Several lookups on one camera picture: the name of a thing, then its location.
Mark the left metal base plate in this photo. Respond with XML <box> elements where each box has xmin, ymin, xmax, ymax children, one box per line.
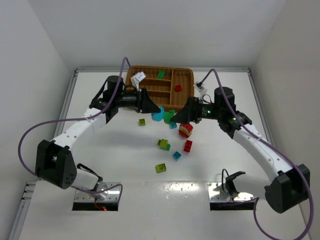
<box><xmin>74</xmin><ymin>181</ymin><xmax>123</xmax><ymax>204</ymax></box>

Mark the long cyan lego brick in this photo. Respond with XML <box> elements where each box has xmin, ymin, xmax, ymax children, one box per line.
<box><xmin>169</xmin><ymin>122</ymin><xmax>177</xmax><ymax>129</ymax></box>

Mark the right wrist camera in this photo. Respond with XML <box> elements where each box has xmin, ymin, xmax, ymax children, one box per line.
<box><xmin>194</xmin><ymin>81</ymin><xmax>208</xmax><ymax>99</ymax></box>

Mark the green lego base brick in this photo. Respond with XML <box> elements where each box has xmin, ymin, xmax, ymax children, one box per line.
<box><xmin>163</xmin><ymin>110</ymin><xmax>176</xmax><ymax>125</ymax></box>

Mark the metal base plate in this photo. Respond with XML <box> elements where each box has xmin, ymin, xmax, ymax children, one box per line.
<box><xmin>207</xmin><ymin>181</ymin><xmax>255</xmax><ymax>203</ymax></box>
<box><xmin>74</xmin><ymin>181</ymin><xmax>123</xmax><ymax>204</ymax></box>

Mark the red lime stacked lego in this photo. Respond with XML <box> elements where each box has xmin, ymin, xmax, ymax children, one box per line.
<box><xmin>178</xmin><ymin>123</ymin><xmax>194</xmax><ymax>138</ymax></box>

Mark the brown wicker divided tray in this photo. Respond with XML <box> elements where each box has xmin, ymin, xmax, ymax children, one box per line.
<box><xmin>125</xmin><ymin>65</ymin><xmax>195</xmax><ymax>112</ymax></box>

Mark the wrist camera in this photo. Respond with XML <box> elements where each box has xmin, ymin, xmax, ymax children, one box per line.
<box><xmin>194</xmin><ymin>81</ymin><xmax>208</xmax><ymax>99</ymax></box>
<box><xmin>130</xmin><ymin>71</ymin><xmax>146</xmax><ymax>89</ymax></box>

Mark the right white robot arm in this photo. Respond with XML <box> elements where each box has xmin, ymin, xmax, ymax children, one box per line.
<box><xmin>171</xmin><ymin>87</ymin><xmax>310</xmax><ymax>214</ymax></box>

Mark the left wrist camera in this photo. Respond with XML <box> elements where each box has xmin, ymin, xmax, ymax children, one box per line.
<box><xmin>130</xmin><ymin>71</ymin><xmax>146</xmax><ymax>89</ymax></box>

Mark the dark green lego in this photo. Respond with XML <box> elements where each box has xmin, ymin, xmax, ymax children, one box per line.
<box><xmin>157</xmin><ymin>70</ymin><xmax>166</xmax><ymax>79</ymax></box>

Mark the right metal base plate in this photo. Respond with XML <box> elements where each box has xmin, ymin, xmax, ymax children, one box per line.
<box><xmin>207</xmin><ymin>181</ymin><xmax>255</xmax><ymax>203</ymax></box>

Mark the lime green stacked lego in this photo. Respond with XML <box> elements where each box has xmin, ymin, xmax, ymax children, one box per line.
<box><xmin>157</xmin><ymin>139</ymin><xmax>171</xmax><ymax>151</ymax></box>

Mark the small red lego brick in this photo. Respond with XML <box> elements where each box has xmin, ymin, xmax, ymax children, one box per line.
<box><xmin>175</xmin><ymin>84</ymin><xmax>182</xmax><ymax>92</ymax></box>

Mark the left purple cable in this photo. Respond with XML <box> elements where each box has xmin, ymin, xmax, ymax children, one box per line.
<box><xmin>17</xmin><ymin>56</ymin><xmax>133</xmax><ymax>198</ymax></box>

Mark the small cyan lego brick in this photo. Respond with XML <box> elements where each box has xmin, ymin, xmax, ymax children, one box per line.
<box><xmin>172</xmin><ymin>151</ymin><xmax>182</xmax><ymax>161</ymax></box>

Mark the small lime lego brick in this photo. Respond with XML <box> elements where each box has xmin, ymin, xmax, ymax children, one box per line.
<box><xmin>138</xmin><ymin>118</ymin><xmax>146</xmax><ymax>126</ymax></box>

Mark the cyan rounded lego brick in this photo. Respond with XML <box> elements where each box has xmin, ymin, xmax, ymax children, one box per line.
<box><xmin>151</xmin><ymin>106</ymin><xmax>165</xmax><ymax>122</ymax></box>

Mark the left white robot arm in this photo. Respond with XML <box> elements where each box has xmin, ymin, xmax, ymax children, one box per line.
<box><xmin>35</xmin><ymin>75</ymin><xmax>161</xmax><ymax>193</ymax></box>

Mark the lime lego brick front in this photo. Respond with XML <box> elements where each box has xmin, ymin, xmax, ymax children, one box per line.
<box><xmin>155</xmin><ymin>163</ymin><xmax>167</xmax><ymax>173</ymax></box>

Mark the red flat lego brick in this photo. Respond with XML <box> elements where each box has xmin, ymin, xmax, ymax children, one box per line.
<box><xmin>183</xmin><ymin>140</ymin><xmax>193</xmax><ymax>153</ymax></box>

